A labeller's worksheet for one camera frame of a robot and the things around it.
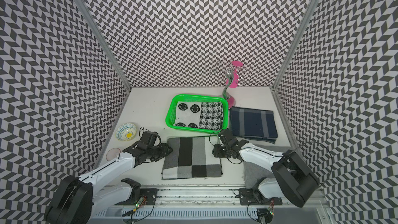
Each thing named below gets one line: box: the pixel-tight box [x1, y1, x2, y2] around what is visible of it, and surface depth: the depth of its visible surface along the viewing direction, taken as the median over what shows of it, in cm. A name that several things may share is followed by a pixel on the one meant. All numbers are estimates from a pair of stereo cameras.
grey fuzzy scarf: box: [241, 161, 277, 189], surface depth 77 cm
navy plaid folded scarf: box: [229, 106, 279, 145], surface depth 98 cm
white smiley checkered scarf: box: [173, 101, 224, 131], surface depth 98 cm
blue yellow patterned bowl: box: [115, 122, 137, 142], surface depth 93 cm
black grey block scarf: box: [161, 135, 223, 180], surface depth 84 cm
